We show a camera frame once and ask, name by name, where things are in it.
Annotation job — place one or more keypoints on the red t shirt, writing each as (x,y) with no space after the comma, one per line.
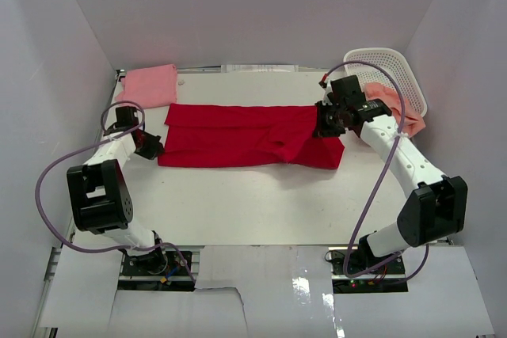
(213,136)

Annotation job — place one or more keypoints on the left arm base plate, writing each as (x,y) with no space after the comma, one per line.
(171,276)

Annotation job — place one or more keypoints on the white plastic basket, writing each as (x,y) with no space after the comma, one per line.
(395,64)

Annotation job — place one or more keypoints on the folded pink t shirt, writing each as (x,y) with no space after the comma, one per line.
(151,87)

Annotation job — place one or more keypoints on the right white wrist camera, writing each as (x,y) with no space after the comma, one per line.
(324,83)

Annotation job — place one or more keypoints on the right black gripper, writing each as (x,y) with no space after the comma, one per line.
(321,130)

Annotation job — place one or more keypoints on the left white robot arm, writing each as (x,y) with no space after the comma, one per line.
(100,200)

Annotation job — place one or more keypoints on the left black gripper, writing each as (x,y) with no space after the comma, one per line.
(155,147)

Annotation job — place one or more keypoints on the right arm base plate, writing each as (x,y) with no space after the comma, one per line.
(387,279)

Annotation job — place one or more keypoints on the papers at table back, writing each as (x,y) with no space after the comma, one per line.
(259,68)

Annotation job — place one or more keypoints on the salmon t shirt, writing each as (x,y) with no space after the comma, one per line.
(413,122)

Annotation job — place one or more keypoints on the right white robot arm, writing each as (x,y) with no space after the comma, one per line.
(435,204)

